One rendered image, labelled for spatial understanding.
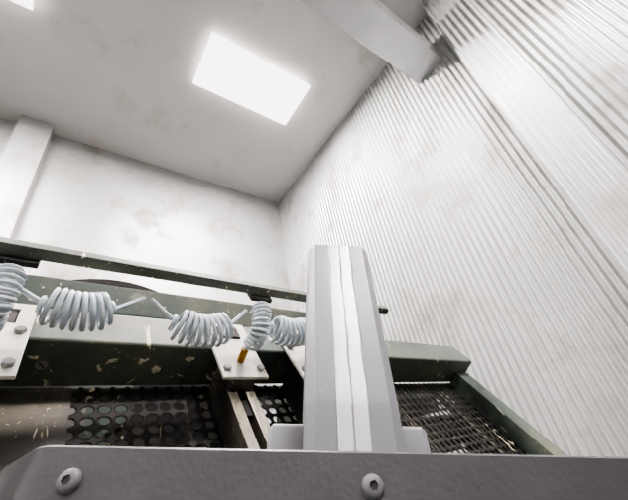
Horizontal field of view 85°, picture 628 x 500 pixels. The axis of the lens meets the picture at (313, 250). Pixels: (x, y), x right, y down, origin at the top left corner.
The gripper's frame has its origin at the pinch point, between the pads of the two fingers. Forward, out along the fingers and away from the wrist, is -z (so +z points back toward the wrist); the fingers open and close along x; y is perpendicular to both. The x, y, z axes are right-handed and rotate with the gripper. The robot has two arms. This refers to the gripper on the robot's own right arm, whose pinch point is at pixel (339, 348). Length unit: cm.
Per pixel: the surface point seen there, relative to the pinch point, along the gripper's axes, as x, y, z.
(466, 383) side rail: -61, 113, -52
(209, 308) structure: 36, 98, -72
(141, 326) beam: 34, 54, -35
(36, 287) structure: 78, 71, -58
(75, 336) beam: 41, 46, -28
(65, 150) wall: 294, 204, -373
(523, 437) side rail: -71, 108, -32
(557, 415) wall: -155, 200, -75
